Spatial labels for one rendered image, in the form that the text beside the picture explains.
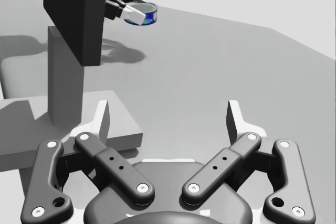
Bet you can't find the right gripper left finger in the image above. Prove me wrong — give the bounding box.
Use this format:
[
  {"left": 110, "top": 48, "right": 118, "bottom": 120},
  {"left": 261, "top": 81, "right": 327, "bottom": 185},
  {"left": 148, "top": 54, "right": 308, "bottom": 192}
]
[{"left": 22, "top": 100, "right": 155, "bottom": 222}]

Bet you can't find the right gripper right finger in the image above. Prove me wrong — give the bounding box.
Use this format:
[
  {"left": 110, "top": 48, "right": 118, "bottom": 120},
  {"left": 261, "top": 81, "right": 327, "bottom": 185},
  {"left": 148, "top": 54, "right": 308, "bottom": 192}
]
[{"left": 181, "top": 100, "right": 316, "bottom": 222}]

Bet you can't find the blue can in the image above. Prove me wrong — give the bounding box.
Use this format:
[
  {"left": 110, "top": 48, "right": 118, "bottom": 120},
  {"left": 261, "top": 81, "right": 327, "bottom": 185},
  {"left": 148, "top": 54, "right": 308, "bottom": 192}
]
[{"left": 123, "top": 2, "right": 159, "bottom": 27}]

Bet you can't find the black screen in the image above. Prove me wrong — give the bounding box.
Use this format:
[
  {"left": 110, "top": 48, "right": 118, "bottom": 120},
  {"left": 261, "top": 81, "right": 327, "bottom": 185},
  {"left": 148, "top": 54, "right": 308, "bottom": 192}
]
[{"left": 43, "top": 0, "right": 109, "bottom": 67}]

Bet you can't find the grey stand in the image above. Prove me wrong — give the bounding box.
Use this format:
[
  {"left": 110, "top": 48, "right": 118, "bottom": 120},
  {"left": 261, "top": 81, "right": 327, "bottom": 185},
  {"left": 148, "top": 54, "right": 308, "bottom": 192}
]
[{"left": 0, "top": 26, "right": 144, "bottom": 173}]

